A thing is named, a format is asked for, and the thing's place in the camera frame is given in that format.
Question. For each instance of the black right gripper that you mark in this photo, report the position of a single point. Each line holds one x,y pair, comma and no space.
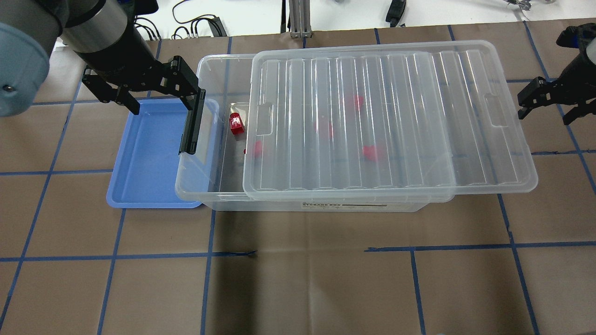
573,79

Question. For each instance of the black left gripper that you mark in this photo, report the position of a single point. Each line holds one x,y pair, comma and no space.
117,55

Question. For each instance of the clear plastic box lid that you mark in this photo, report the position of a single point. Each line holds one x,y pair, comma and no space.
490,154

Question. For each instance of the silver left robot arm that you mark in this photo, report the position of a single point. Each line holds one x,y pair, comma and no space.
103,34

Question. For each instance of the clear plastic storage box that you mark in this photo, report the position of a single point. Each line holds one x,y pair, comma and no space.
223,139

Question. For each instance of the blue plastic tray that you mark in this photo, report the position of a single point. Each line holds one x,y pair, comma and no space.
151,172

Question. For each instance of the black power adapter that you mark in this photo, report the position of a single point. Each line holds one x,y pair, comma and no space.
395,12

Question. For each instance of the black box latch handle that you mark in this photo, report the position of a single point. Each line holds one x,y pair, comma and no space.
193,123

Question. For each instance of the aluminium frame post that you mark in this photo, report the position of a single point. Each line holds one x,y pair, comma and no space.
299,21

